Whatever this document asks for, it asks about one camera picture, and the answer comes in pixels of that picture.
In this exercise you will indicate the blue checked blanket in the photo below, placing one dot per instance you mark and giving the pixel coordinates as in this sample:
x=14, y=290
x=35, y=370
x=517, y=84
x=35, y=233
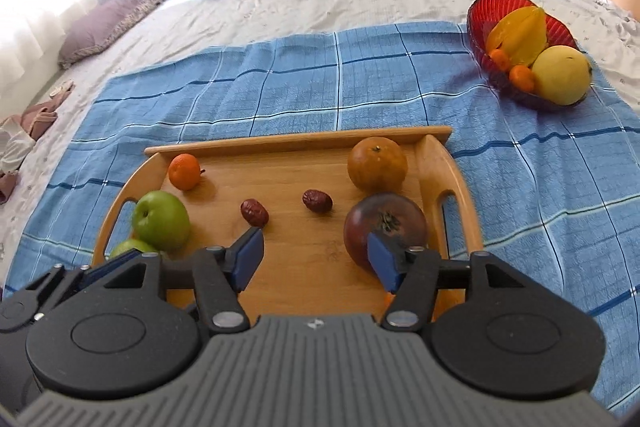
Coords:
x=300, y=87

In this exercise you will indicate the purple pillow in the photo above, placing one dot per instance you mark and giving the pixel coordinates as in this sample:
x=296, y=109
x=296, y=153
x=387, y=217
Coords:
x=105, y=24

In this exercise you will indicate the red glass bowl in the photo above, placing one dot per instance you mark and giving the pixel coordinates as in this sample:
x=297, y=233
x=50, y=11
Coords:
x=480, y=42

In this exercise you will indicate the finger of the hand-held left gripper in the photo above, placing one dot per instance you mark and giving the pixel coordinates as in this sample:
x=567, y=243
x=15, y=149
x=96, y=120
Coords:
x=45, y=294

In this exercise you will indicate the green apple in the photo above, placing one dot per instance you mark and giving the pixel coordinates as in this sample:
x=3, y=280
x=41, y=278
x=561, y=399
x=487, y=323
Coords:
x=161, y=221
x=130, y=249

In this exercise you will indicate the large orange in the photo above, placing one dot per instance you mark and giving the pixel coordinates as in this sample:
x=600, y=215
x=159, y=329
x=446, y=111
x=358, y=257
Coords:
x=377, y=165

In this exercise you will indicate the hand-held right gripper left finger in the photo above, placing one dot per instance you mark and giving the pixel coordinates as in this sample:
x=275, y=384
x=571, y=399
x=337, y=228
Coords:
x=248, y=259

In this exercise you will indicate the pink crumpled garment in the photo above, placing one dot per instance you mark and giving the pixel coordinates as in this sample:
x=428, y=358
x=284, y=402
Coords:
x=45, y=114
x=7, y=187

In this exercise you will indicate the light grey bed sheet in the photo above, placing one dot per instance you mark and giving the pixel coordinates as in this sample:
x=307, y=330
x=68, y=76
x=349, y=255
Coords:
x=300, y=9

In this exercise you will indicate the yellow starfruit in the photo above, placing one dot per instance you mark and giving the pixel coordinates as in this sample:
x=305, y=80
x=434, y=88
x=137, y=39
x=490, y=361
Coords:
x=520, y=34

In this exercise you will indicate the dried red jujube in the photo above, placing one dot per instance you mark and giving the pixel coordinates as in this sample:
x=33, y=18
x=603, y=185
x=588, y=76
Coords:
x=254, y=213
x=317, y=201

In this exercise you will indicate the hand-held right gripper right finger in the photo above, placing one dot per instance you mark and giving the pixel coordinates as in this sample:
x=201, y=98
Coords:
x=382, y=259

